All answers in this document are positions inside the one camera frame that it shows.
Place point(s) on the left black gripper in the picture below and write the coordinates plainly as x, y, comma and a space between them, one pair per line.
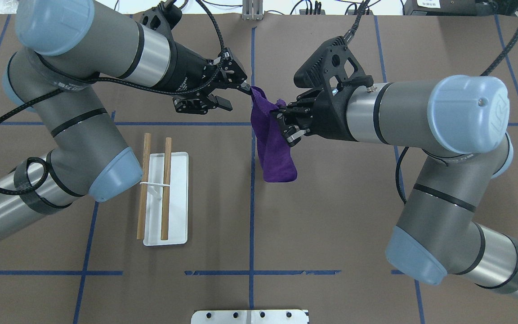
189, 71

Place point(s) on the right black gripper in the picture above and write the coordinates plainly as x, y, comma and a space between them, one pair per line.
329, 118

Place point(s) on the purple microfibre towel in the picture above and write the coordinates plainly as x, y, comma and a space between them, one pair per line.
272, 149

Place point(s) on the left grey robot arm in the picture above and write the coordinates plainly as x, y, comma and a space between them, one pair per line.
69, 45

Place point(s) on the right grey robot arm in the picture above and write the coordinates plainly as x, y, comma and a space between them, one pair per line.
460, 123

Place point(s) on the inner wooden rack rod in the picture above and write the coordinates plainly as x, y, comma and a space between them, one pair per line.
165, 211

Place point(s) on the wooden rack rod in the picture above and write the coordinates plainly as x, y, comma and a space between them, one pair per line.
165, 211
142, 203

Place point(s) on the outer wooden rack rod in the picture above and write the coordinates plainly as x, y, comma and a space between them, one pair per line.
142, 203

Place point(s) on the white towel rack tray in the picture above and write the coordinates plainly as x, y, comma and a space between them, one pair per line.
178, 206

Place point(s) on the black device with label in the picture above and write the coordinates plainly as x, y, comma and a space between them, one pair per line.
460, 7

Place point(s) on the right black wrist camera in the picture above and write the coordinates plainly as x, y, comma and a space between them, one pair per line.
332, 66

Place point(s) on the grey aluminium post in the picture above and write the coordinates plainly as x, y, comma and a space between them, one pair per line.
252, 10

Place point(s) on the black cable hub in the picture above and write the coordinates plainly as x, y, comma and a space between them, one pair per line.
312, 8
354, 7

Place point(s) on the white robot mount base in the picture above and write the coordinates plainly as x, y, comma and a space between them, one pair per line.
276, 316

